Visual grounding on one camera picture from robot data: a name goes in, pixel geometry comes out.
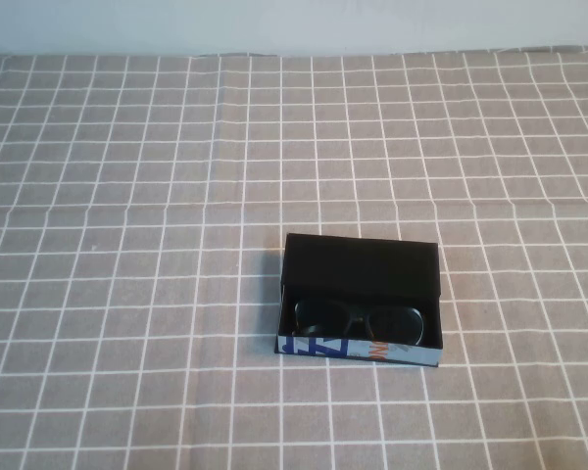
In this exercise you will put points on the grey white checkered tablecloth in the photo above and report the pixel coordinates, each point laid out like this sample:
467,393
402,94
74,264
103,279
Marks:
127,245

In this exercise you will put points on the black glasses case printed front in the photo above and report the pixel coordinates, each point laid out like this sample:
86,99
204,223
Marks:
362,264

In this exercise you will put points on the black sunglasses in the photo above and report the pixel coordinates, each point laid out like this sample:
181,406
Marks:
318,315

